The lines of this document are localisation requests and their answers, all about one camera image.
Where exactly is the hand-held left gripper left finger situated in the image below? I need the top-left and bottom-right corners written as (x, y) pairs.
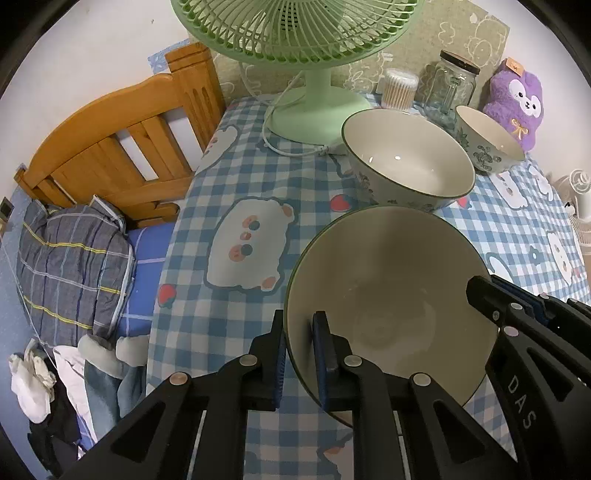
top-left (60, 309), bottom-right (287, 480)

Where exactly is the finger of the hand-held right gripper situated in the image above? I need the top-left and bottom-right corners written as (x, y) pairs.
top-left (466, 274), bottom-right (591, 480)
top-left (489, 275), bottom-right (591, 380)

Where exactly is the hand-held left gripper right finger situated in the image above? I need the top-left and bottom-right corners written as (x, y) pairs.
top-left (311, 311), bottom-right (522, 480)

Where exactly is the floral ceramic bowl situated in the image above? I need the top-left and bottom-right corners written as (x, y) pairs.
top-left (455, 105), bottom-right (527, 175)
top-left (284, 205), bottom-right (502, 428)
top-left (342, 110), bottom-right (476, 213)

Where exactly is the white standing fan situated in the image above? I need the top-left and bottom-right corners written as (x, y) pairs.
top-left (554, 168), bottom-right (591, 259)

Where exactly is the blue checked bed sheet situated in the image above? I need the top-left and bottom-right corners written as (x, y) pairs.
top-left (120, 222), bottom-right (178, 337)

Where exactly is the blue checked printed tablecloth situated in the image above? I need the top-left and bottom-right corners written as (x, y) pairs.
top-left (145, 90), bottom-right (591, 480)

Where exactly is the purple plush toy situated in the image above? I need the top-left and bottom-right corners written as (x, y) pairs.
top-left (482, 58), bottom-right (546, 152)

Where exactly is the glass jar with dark lid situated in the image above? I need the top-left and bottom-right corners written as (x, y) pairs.
top-left (422, 50), bottom-right (482, 127)

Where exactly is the grey plaid pillow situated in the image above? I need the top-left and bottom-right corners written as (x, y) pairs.
top-left (18, 196), bottom-right (134, 347)

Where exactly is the white crumpled cloth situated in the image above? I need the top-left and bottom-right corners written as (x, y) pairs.
top-left (9, 342), bottom-right (56, 423)

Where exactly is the green desk fan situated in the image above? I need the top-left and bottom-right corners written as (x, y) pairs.
top-left (170, 0), bottom-right (426, 145)

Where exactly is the cotton swab container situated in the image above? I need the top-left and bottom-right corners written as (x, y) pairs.
top-left (379, 68), bottom-right (420, 112)

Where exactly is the wooden bed headboard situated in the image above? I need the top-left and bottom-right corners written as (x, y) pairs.
top-left (14, 42), bottom-right (227, 229)

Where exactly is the white fan cord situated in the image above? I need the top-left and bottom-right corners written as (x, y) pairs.
top-left (261, 69), bottom-right (345, 158)

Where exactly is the blue wall paper patch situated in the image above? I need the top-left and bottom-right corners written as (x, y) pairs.
top-left (148, 41), bottom-right (199, 72)

